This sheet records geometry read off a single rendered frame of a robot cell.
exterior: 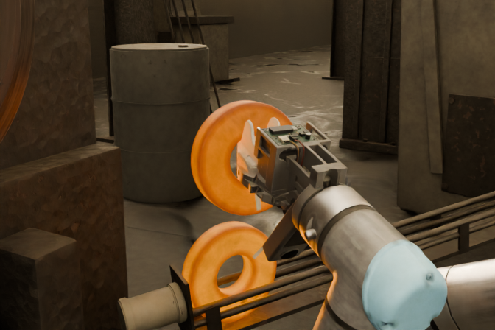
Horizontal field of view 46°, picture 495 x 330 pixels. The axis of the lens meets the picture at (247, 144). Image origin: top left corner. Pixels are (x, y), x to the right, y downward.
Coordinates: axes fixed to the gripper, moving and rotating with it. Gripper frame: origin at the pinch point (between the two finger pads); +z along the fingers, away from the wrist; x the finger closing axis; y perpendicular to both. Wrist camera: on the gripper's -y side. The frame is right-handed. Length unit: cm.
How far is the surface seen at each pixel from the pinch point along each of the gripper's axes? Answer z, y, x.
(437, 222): 3, -24, -44
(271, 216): 163, -142, -104
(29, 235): 7.4, -14.3, 28.1
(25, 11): 9.4, 16.2, 26.2
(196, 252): 1.2, -17.8, 5.9
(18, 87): 6.0, 8.2, 27.9
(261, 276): -0.5, -24.0, -4.8
